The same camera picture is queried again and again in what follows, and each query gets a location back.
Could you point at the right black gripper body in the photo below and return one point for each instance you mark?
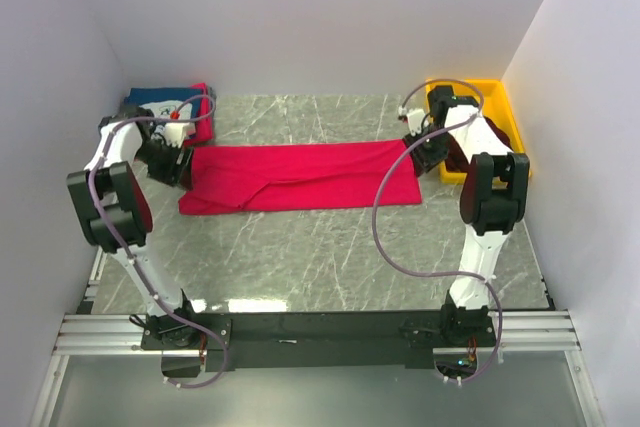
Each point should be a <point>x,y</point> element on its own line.
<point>430,153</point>

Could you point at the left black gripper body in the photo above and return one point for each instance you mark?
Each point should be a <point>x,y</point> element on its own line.
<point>162,160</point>

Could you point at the bright red t-shirt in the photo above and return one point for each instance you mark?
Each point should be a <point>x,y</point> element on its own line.
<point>234,179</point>

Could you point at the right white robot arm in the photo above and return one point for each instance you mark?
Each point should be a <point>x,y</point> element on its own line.
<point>492,200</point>

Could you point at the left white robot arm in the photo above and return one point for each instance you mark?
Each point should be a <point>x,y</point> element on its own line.
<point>114,215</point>

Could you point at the dark maroon t-shirt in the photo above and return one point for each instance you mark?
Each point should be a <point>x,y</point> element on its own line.
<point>481,135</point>

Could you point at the folded red t-shirt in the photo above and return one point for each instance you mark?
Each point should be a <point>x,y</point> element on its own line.
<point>202,113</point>

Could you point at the folded blue printed t-shirt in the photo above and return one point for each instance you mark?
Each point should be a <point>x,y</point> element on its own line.
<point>165,100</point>

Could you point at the yellow plastic bin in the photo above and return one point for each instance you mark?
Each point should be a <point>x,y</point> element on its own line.
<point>496,106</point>

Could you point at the black base bar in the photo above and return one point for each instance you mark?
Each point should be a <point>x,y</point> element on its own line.
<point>332,339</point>

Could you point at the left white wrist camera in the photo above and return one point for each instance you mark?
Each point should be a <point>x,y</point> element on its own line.
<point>176,133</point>

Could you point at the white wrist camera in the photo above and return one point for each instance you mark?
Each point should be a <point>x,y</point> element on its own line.
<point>176,133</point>
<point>417,119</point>

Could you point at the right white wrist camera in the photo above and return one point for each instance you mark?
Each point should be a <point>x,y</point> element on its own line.
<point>417,119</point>

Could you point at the aluminium rail frame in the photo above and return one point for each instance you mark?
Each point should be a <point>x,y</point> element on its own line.
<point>98,376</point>

